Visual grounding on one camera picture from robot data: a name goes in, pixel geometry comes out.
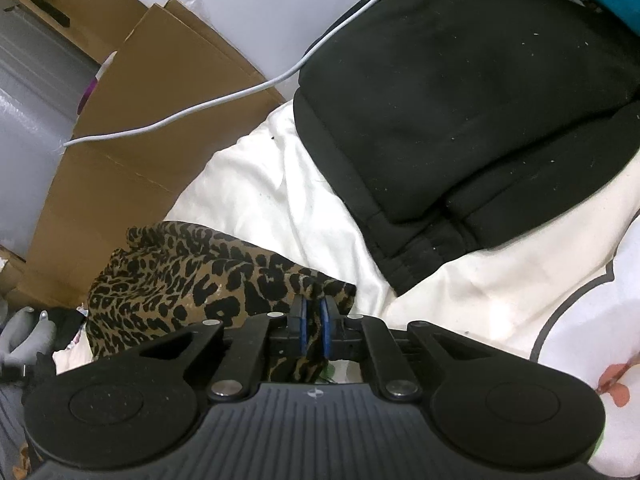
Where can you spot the grey neck pillow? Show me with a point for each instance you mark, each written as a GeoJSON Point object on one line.
{"type": "Point", "coordinates": [27, 335]}

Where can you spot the purple detergent pouch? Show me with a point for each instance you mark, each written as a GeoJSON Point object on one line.
{"type": "Point", "coordinates": [92, 86]}

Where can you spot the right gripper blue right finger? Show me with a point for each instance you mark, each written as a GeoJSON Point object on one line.
{"type": "Point", "coordinates": [367, 341]}

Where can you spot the black clothes pile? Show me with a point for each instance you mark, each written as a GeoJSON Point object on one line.
{"type": "Point", "coordinates": [61, 344]}

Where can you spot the cream bear print bedsheet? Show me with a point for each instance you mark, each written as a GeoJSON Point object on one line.
{"type": "Point", "coordinates": [566, 295]}

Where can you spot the leopard print garment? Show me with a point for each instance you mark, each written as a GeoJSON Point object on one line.
{"type": "Point", "coordinates": [174, 274]}

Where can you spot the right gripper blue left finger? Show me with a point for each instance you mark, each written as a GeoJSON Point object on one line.
{"type": "Point", "coordinates": [252, 347]}

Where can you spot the tall cardboard box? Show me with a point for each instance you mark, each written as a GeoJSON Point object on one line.
{"type": "Point", "coordinates": [96, 27]}

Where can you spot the grey foam panel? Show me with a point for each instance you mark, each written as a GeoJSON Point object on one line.
{"type": "Point", "coordinates": [43, 77]}

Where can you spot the folded black garment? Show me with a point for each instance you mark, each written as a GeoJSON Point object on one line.
{"type": "Point", "coordinates": [451, 126]}

